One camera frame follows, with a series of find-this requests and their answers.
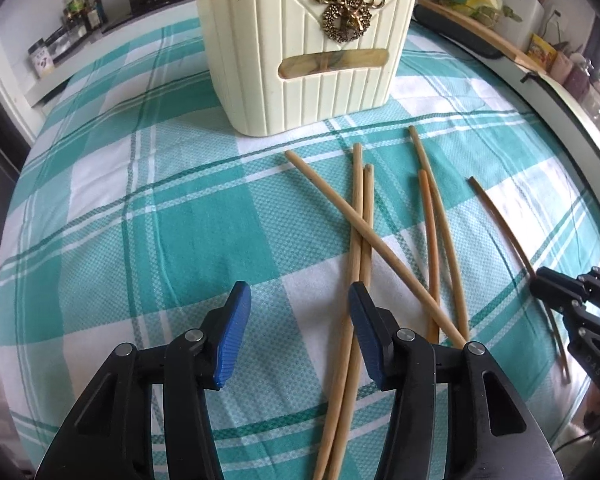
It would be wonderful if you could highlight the white knife block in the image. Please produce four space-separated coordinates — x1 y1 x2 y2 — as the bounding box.
500 0 549 51

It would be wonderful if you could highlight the purple soap bottle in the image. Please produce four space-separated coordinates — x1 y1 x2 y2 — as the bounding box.
565 59 589 96

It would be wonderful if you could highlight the clear spice jar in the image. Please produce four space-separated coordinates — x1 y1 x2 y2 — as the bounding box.
46 27 74 59

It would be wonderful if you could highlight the dark slim chopstick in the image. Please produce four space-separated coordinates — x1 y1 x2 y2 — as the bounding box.
468 176 572 386

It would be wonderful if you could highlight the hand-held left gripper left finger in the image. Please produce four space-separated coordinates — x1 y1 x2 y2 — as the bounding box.
35 280 253 480

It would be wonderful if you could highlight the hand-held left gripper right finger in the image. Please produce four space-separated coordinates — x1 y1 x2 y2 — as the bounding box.
347 281 566 480

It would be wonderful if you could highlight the bunch of wooden chopsticks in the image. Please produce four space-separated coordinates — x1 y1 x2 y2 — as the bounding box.
284 126 473 480

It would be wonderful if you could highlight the wooden cutting board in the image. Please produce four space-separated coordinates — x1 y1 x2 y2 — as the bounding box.
415 0 544 74

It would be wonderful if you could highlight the labelled spice jar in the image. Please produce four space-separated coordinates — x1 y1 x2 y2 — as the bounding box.
27 37 57 79

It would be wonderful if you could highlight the cream ribbed utensil holder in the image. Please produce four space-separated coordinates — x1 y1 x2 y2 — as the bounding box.
194 0 419 137

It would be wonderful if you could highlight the black oblong pouch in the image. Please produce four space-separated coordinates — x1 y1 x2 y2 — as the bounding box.
412 5 501 59

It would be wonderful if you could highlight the yellow packet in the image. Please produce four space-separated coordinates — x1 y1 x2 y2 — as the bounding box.
526 34 559 66

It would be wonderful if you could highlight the black gas cooktop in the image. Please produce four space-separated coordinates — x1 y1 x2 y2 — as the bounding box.
102 0 201 32

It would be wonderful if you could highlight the teal plaid tablecloth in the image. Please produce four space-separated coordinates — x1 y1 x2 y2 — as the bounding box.
0 17 600 480

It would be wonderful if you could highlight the pink cup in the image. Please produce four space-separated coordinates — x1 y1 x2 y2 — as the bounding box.
550 52 574 81

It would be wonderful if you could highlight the green label sauce bottle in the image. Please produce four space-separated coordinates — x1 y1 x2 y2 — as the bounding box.
62 0 88 32

